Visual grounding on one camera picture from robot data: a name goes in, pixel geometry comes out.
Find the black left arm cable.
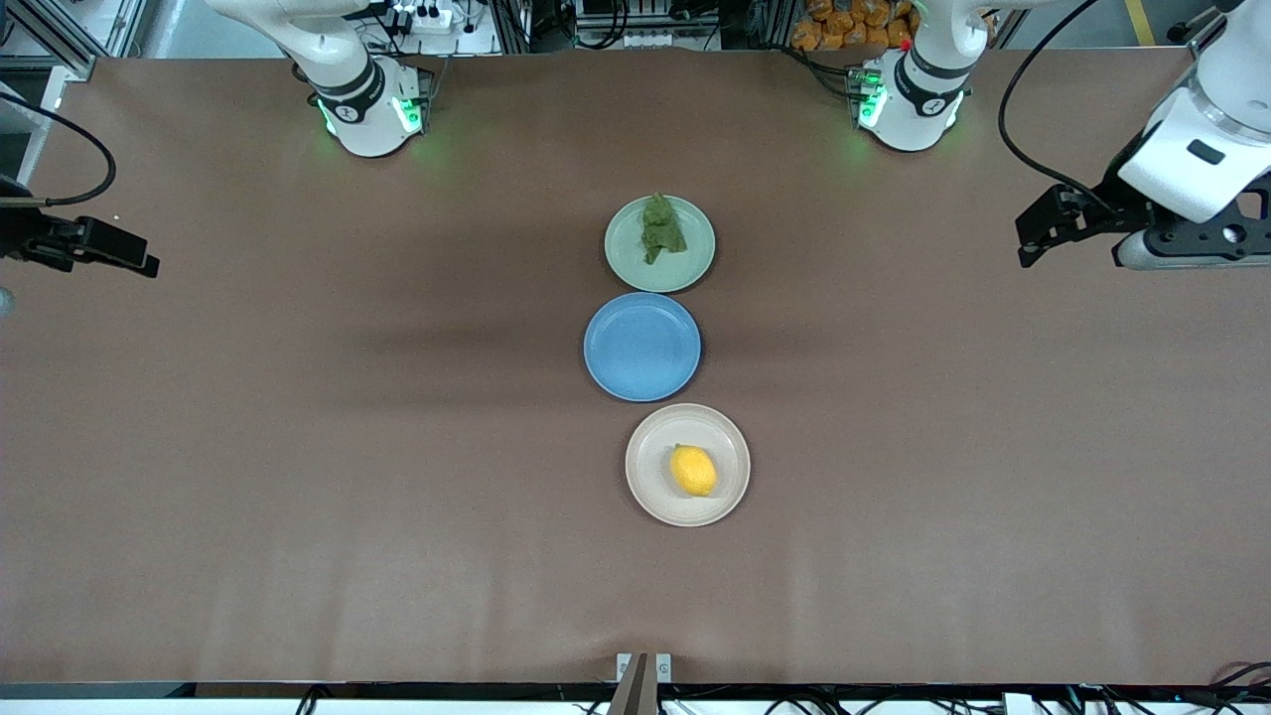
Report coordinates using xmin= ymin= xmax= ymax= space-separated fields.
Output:
xmin=998 ymin=0 xmax=1123 ymax=200

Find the beige round plate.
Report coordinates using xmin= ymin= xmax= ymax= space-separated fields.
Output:
xmin=625 ymin=403 xmax=752 ymax=528

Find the white power strip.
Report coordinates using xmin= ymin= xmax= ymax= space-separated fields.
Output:
xmin=392 ymin=3 xmax=458 ymax=31

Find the white metal side frame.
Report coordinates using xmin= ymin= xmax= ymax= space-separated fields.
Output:
xmin=0 ymin=60 xmax=69 ymax=190

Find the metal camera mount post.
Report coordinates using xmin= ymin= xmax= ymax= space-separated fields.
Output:
xmin=606 ymin=651 xmax=674 ymax=715

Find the brown table cover mat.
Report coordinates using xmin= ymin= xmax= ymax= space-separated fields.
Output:
xmin=0 ymin=50 xmax=1271 ymax=686

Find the orange snack bag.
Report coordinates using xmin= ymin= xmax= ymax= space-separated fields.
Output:
xmin=791 ymin=0 xmax=919 ymax=53

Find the aluminium equipment rack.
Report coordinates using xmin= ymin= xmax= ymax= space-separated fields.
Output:
xmin=492 ymin=0 xmax=795 ymax=53

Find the blue round plate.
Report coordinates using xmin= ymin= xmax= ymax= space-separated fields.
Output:
xmin=583 ymin=292 xmax=703 ymax=403

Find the yellow lemon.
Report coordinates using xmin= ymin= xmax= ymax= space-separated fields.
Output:
xmin=668 ymin=443 xmax=719 ymax=499

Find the pale green round plate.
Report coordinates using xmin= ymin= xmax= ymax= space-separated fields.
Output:
xmin=604 ymin=195 xmax=717 ymax=294

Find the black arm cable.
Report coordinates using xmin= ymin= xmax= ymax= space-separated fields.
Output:
xmin=0 ymin=91 xmax=117 ymax=208
xmin=998 ymin=0 xmax=1123 ymax=200

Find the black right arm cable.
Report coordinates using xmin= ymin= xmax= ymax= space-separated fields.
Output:
xmin=0 ymin=91 xmax=117 ymax=208

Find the green lettuce leaf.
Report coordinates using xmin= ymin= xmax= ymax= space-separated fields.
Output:
xmin=640 ymin=193 xmax=688 ymax=266

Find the aluminium frame extrusion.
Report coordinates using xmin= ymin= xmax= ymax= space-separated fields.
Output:
xmin=0 ymin=0 xmax=150 ymax=80

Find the white table front rail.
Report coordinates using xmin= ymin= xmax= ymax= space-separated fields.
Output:
xmin=0 ymin=700 xmax=1271 ymax=715

